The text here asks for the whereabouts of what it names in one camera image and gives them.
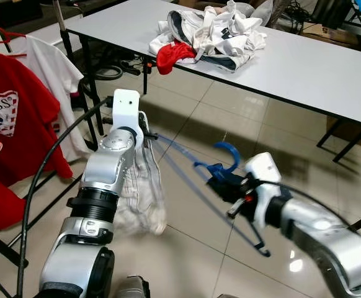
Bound white table black legs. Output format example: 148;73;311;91
66;0;361;163

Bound red shirt white trim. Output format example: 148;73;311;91
0;127;29;232

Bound black coiled hose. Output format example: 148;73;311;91
91;59;149;81

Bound brown cardboard box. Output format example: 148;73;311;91
301;22;361;47

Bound white jeans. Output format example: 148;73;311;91
114;111;167;235

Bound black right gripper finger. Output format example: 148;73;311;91
214;179;247;203
206;163;241;184

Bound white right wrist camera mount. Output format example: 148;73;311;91
243;152;283;221

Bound plain white shirt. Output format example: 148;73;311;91
19;34;93;163

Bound white crumpled shirt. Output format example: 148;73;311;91
193;0;268;56

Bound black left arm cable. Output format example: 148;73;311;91
16;96;114;298

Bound blue hanger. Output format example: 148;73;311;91
148;133;272;257

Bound red crumpled cloth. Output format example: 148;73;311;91
156;42;198;75

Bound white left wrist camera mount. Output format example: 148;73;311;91
111;89;143;142

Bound white garment grey lining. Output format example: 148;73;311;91
148;9;256;74

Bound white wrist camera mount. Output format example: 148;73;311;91
243;152;283;221
111;89;143;142

